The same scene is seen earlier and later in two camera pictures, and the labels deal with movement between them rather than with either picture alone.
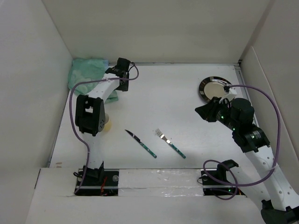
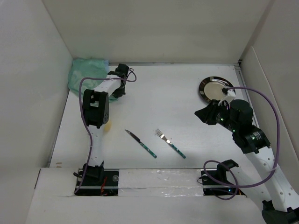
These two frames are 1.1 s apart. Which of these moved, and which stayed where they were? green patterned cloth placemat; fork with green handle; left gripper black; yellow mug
Moved: left gripper black
Stayed: yellow mug; fork with green handle; green patterned cloth placemat
